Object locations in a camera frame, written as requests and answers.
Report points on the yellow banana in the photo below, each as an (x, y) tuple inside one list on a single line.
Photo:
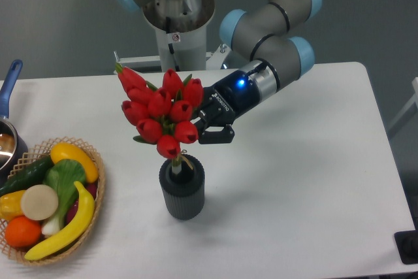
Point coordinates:
[(66, 236)]

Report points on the red tulip bouquet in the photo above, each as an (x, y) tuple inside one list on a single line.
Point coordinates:
[(162, 116)]

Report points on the yellow bell pepper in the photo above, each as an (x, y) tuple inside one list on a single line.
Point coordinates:
[(10, 205)]

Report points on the black device at table edge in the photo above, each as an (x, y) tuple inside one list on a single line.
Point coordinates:
[(406, 243)]

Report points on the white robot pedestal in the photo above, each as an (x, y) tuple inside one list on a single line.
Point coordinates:
[(181, 52)]

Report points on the woven wicker basket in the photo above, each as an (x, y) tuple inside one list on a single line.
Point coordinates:
[(35, 153)]

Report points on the beige round disc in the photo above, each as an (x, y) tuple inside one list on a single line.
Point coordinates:
[(39, 202)]

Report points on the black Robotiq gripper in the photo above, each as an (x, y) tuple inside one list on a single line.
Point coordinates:
[(224, 102)]

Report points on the dark grey ribbed vase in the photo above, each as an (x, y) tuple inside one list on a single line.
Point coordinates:
[(183, 192)]

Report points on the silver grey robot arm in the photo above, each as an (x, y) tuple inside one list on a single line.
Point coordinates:
[(274, 59)]

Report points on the green bok choy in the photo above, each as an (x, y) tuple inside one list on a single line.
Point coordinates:
[(61, 178)]

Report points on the orange fruit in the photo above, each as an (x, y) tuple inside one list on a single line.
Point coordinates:
[(22, 232)]

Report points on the purple red vegetable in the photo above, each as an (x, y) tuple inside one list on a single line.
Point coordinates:
[(92, 189)]

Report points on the dark green cucumber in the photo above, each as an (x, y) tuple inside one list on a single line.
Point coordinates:
[(31, 175)]

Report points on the blue handled saucepan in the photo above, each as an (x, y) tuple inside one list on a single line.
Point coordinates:
[(12, 145)]

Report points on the yellow squash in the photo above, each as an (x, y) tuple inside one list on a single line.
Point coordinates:
[(65, 150)]

